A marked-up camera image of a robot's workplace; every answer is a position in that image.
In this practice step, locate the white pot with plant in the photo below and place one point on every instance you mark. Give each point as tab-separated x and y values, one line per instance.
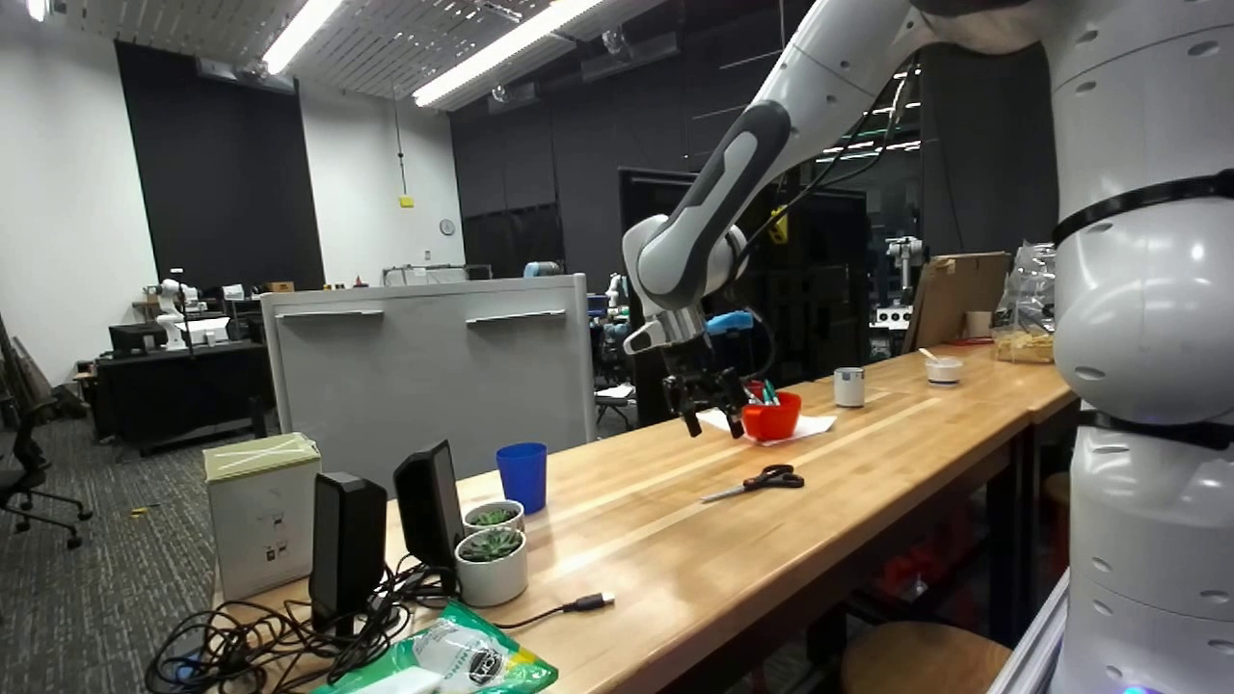
494	517
490	573

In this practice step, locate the long ceiling light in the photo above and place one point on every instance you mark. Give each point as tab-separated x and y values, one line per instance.
301	36
503	51

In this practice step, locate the black office chair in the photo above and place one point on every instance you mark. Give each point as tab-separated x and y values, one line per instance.
26	465

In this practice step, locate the white paper sheet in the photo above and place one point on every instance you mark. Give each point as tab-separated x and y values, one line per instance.
815	425

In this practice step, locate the clear plastic bag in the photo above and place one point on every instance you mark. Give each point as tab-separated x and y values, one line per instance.
1027	309

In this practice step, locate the small yellow hanging sign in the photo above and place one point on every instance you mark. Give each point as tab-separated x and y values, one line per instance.
406	203

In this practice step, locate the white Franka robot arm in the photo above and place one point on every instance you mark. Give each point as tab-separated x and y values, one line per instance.
1144	321

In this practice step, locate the green wipes packet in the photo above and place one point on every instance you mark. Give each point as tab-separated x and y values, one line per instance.
424	660

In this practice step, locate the teal marker pen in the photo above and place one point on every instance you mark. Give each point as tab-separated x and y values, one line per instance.
769	393

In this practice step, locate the red bowl with markers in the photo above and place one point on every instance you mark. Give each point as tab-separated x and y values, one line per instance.
774	420

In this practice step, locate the grey partition cabinet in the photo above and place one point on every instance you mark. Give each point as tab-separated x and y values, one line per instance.
424	386

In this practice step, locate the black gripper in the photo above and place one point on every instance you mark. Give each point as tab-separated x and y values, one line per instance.
707	363

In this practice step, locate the white paper cup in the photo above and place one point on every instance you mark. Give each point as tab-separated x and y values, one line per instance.
851	386

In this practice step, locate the round wall clock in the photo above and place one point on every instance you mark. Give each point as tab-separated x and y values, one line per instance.
445	224

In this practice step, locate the black desk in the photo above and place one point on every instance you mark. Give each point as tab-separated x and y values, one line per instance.
179	389

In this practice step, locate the black desktop speaker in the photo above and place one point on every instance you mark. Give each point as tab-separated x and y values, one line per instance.
346	553
424	515

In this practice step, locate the black wall panel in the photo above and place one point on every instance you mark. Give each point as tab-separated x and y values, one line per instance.
216	177

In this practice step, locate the round wooden stool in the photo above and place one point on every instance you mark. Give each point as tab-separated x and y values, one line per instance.
927	660

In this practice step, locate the white cardboard box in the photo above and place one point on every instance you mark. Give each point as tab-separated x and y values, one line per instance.
265	520

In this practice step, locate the tall black cabinet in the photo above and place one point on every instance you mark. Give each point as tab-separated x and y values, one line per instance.
823	293

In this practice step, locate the small white cup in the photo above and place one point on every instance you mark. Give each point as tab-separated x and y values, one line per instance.
981	325

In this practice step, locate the small white bowl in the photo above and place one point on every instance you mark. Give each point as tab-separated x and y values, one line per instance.
941	370

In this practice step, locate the blue plastic cup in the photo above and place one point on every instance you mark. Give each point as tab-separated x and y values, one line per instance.
521	480

